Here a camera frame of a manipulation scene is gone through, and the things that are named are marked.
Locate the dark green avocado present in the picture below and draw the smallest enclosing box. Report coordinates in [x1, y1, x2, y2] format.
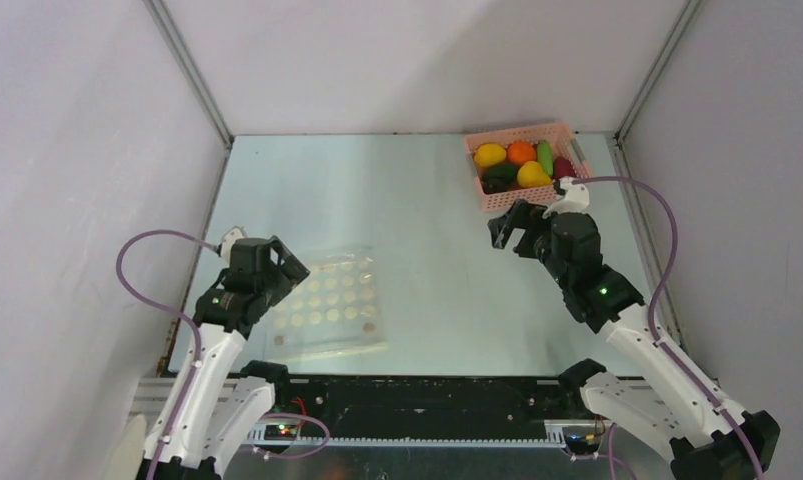
[481, 161, 519, 185]

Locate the orange fruit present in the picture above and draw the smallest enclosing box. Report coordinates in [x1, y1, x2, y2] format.
[506, 140, 537, 167]

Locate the yellow lemon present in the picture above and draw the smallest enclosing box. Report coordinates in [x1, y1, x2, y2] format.
[472, 143, 507, 169]

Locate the clear dotted zip top bag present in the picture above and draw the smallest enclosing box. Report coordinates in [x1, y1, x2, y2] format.
[263, 245, 387, 363]

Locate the dark brown fruit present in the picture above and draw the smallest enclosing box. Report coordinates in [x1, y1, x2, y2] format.
[481, 177, 511, 195]

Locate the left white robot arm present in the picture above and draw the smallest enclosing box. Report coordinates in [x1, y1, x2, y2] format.
[137, 228, 309, 479]

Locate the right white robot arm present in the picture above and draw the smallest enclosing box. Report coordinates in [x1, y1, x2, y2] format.
[488, 200, 780, 479]

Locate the red fruit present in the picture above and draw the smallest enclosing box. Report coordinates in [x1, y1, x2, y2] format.
[553, 156, 578, 180]

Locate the green cucumber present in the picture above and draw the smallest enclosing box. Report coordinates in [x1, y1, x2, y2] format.
[536, 140, 555, 178]

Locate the pink plastic basket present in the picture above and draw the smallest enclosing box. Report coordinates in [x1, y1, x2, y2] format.
[464, 122, 591, 211]

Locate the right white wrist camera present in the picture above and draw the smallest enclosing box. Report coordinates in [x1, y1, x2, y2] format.
[543, 177, 590, 218]

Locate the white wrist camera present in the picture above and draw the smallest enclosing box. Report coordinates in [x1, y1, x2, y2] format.
[543, 177, 590, 218]
[217, 226, 247, 264]

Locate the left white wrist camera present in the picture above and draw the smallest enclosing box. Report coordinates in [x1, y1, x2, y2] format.
[217, 226, 247, 264]

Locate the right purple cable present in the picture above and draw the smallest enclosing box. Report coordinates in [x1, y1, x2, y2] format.
[571, 175, 767, 480]

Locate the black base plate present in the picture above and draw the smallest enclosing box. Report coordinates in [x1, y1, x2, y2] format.
[231, 374, 624, 442]

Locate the aluminium frame rail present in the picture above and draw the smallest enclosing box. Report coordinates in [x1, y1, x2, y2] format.
[127, 377, 734, 452]

